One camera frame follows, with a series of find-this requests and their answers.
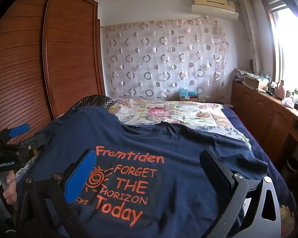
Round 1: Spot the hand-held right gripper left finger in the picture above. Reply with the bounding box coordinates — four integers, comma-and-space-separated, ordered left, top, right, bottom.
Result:
16, 149, 97, 238

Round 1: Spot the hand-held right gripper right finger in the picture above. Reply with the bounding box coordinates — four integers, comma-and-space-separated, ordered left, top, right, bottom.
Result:
200, 149, 281, 238

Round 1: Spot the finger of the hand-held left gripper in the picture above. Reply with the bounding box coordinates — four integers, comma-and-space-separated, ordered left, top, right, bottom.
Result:
20, 132, 50, 155
0, 123, 31, 142

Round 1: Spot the navy printed T-shirt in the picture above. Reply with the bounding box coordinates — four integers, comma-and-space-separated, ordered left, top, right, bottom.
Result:
17, 107, 269, 238

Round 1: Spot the person's left hand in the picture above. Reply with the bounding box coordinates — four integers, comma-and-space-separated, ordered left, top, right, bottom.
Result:
0, 172, 17, 205

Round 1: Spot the blue floral bedsheet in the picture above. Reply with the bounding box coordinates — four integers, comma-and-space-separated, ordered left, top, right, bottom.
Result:
14, 151, 40, 186

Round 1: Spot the floral bed blanket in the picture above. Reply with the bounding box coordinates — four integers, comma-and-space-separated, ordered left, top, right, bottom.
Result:
221, 103, 298, 228

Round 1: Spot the black patterned folded cloth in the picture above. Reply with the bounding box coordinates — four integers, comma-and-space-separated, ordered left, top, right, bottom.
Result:
71, 95, 114, 112

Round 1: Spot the wooden window cabinet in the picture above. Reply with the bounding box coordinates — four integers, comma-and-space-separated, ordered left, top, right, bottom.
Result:
231, 81, 298, 179

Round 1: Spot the cardboard box with blue bag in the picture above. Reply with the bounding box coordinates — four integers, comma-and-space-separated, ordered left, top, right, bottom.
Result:
178, 87, 199, 101

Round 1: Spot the white bin with dark opening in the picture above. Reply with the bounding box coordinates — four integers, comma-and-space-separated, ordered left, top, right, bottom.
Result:
279, 139, 298, 179

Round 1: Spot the wooden slatted wardrobe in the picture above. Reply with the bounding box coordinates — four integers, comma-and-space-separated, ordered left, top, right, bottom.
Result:
0, 0, 106, 154

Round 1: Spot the plain cardboard box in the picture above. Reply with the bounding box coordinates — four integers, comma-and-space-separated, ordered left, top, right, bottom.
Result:
243, 76, 267, 91

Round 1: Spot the stack of folded fabrics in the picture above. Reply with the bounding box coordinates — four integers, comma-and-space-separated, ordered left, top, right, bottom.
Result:
234, 68, 249, 82

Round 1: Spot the pink jug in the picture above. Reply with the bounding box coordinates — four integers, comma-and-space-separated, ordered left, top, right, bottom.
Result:
276, 80, 286, 98

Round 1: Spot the circle patterned sheer curtain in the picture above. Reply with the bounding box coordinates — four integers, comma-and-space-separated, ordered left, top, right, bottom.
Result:
101, 17, 230, 100

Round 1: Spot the pale window curtain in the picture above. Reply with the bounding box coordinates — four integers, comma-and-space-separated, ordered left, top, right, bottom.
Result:
238, 0, 262, 73

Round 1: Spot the window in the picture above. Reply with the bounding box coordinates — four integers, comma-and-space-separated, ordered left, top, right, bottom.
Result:
266, 0, 298, 100

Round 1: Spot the wall air conditioner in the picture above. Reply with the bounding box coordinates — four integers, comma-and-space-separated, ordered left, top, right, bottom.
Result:
191, 0, 239, 21

